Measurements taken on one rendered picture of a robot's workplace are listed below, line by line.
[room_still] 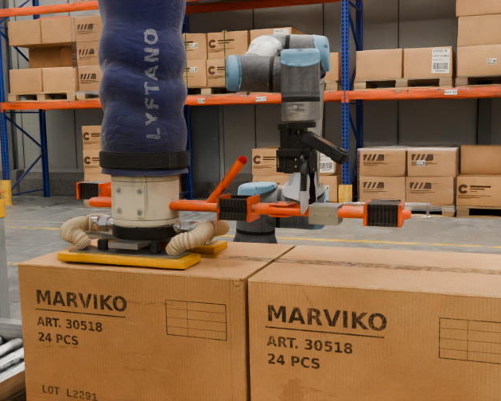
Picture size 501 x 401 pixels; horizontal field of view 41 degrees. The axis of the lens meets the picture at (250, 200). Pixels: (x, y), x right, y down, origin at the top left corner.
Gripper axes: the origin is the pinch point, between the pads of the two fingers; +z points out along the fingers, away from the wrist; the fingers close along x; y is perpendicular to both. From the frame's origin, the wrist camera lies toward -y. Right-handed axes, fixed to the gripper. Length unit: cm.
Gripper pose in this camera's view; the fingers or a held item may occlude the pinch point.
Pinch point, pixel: (310, 207)
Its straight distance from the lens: 158.5
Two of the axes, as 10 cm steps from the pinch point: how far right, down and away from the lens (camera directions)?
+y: -9.4, -0.2, 3.4
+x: -3.4, 1.2, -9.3
